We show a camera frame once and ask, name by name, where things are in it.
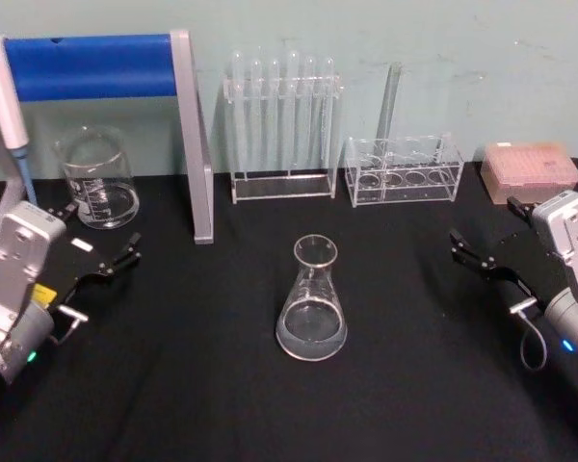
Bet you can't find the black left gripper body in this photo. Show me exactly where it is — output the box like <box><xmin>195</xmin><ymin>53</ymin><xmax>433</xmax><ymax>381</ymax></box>
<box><xmin>30</xmin><ymin>221</ymin><xmax>106</xmax><ymax>315</ymax></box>

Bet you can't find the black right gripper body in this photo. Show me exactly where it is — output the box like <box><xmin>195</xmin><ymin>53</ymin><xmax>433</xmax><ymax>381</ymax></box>
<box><xmin>492</xmin><ymin>222</ymin><xmax>567</xmax><ymax>310</ymax></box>

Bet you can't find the pink pipette tip box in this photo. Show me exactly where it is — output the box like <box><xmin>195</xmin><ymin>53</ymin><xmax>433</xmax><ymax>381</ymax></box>
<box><xmin>478</xmin><ymin>141</ymin><xmax>578</xmax><ymax>206</ymax></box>

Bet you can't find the glass beaker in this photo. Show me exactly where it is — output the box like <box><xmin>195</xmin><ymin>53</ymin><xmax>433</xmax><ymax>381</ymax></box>
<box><xmin>52</xmin><ymin>125</ymin><xmax>142</xmax><ymax>230</ymax></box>

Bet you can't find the clear acrylic test tube rack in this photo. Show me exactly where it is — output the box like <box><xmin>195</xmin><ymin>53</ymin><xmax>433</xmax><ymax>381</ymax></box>
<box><xmin>343</xmin><ymin>134</ymin><xmax>465</xmax><ymax>210</ymax></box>

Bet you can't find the white and blue pipette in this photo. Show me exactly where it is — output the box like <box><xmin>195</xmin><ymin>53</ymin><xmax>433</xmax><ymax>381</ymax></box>
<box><xmin>0</xmin><ymin>20</ymin><xmax>39</xmax><ymax>206</ymax></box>

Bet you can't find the blue and grey pipette stand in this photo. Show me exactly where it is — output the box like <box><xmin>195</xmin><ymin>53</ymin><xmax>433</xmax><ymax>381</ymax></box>
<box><xmin>0</xmin><ymin>29</ymin><xmax>216</xmax><ymax>247</ymax></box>

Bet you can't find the glass test tube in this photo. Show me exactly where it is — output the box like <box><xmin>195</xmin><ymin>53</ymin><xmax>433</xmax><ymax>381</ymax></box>
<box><xmin>374</xmin><ymin>61</ymin><xmax>405</xmax><ymax>161</ymax></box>

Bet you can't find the glass conical flask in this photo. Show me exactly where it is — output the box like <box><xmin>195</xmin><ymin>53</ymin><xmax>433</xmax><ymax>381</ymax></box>
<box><xmin>275</xmin><ymin>233</ymin><xmax>350</xmax><ymax>363</ymax></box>

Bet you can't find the black table cloth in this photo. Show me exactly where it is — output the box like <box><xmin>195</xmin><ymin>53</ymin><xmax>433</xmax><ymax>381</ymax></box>
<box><xmin>0</xmin><ymin>157</ymin><xmax>578</xmax><ymax>462</ymax></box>

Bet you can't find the clear acrylic dropper rack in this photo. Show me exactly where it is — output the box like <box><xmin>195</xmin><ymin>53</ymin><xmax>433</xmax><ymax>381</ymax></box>
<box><xmin>223</xmin><ymin>71</ymin><xmax>344</xmax><ymax>206</ymax></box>

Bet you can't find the right gripper's dark cable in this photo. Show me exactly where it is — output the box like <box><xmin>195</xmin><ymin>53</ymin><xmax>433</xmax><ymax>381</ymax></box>
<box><xmin>508</xmin><ymin>296</ymin><xmax>551</xmax><ymax>372</ymax></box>

